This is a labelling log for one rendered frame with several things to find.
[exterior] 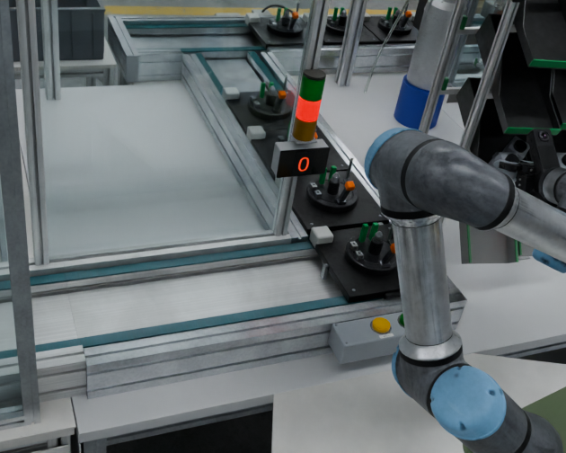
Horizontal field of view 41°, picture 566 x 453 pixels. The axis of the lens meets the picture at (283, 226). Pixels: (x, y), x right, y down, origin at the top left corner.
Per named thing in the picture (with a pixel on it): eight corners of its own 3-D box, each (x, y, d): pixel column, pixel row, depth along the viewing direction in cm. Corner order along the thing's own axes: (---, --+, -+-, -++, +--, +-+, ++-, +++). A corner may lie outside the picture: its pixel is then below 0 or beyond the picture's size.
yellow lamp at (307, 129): (317, 140, 168) (321, 121, 165) (296, 142, 166) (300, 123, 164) (308, 129, 172) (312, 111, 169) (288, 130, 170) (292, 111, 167)
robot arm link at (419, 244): (433, 435, 136) (400, 150, 115) (390, 395, 149) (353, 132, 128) (487, 411, 140) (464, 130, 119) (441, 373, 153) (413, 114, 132)
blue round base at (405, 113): (444, 128, 268) (455, 91, 259) (406, 131, 262) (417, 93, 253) (422, 107, 279) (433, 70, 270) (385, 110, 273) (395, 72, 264)
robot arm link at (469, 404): (496, 475, 128) (455, 439, 121) (450, 433, 140) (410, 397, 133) (542, 421, 129) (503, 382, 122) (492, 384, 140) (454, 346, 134)
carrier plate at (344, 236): (436, 288, 182) (438, 282, 181) (348, 303, 173) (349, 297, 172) (391, 228, 199) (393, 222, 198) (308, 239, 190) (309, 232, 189)
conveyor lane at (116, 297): (426, 315, 188) (437, 285, 182) (82, 376, 157) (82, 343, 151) (375, 244, 208) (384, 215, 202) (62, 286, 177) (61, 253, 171)
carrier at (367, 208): (388, 226, 200) (399, 187, 193) (305, 235, 191) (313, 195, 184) (349, 175, 218) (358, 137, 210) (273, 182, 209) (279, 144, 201)
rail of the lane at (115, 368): (455, 329, 185) (468, 297, 178) (87, 399, 152) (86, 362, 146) (444, 314, 189) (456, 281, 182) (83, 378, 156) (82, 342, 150)
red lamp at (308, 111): (321, 121, 165) (325, 102, 162) (300, 122, 163) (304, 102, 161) (313, 110, 169) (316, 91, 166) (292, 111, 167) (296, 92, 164)
